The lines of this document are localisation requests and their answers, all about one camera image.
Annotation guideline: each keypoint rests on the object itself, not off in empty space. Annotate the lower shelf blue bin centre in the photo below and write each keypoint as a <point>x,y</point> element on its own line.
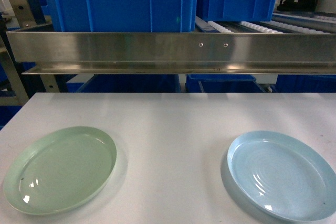
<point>222,83</point>

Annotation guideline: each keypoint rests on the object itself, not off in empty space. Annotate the green plate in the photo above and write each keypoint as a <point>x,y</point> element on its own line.
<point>60,171</point>

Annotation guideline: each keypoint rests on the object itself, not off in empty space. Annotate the large blue bin left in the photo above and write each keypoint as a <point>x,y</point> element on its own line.
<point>123,15</point>

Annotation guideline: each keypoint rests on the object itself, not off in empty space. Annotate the light blue plate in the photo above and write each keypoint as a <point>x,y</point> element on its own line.
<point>282,176</point>

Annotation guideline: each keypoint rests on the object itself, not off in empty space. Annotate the steel rack front rail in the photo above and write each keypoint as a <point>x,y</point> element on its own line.
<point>249,53</point>

